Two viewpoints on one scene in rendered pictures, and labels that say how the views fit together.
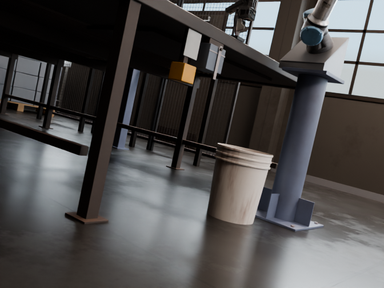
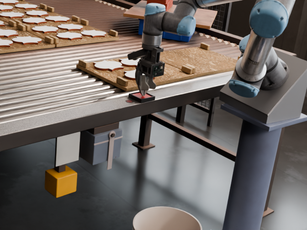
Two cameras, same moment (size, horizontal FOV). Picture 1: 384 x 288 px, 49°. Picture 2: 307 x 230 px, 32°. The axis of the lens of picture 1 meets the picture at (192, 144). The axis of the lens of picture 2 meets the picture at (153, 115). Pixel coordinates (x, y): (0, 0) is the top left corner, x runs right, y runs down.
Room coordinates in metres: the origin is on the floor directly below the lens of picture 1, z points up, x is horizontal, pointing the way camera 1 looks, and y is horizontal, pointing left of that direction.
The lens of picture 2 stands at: (0.23, -0.44, 1.65)
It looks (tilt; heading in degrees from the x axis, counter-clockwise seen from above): 22 degrees down; 8
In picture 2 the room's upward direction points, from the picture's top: 7 degrees clockwise
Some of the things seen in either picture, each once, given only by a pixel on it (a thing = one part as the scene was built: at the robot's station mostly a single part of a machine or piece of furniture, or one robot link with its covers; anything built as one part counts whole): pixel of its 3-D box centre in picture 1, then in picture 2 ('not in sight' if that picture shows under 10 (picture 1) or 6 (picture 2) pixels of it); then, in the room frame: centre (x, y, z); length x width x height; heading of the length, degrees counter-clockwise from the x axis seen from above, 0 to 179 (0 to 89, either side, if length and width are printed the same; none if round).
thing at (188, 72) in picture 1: (186, 55); (61, 162); (1.90, 0.11, 0.74); 0.09 x 0.08 x 0.24; 144
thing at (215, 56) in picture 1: (208, 59); (100, 143); (2.05, 0.01, 0.77); 0.14 x 0.11 x 0.18; 144
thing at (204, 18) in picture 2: not in sight; (172, 13); (3.45, -0.03, 1.03); 0.50 x 0.50 x 0.02; 0
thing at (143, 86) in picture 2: (239, 27); (144, 86); (2.19, -0.11, 0.98); 0.06 x 0.03 x 0.09; 54
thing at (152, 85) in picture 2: (242, 29); (150, 85); (2.21, -0.13, 0.98); 0.06 x 0.03 x 0.09; 54
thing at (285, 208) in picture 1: (296, 147); (247, 197); (2.45, -0.61, 0.43); 0.38 x 0.38 x 0.87; 50
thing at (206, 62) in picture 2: not in sight; (197, 60); (2.86, -0.26, 0.93); 0.41 x 0.35 x 0.02; 142
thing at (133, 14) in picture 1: (108, 111); not in sight; (1.61, 0.34, 0.43); 0.12 x 0.12 x 0.85; 54
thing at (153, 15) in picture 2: not in sight; (155, 19); (2.20, -0.12, 1.24); 0.09 x 0.08 x 0.11; 76
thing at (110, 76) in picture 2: not in sight; (135, 71); (2.52, -0.01, 0.93); 0.41 x 0.35 x 0.02; 144
